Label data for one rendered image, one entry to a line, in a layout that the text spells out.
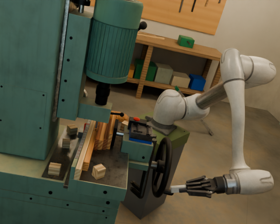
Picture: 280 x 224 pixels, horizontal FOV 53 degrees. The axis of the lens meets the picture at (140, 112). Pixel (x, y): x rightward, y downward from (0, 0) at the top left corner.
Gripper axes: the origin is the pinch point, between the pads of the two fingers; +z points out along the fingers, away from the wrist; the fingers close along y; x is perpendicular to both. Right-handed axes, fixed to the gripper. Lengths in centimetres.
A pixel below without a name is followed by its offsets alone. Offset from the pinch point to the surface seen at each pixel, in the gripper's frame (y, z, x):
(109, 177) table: 14.8, 26.4, -21.7
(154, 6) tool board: -344, -10, -46
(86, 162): 13.9, 34.0, -28.4
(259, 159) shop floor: -179, -111, 124
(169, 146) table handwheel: -7.8, 2.0, -18.1
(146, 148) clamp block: -3.2, 12.3, -21.2
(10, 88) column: 0, 60, -56
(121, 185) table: 18.3, 21.9, -20.0
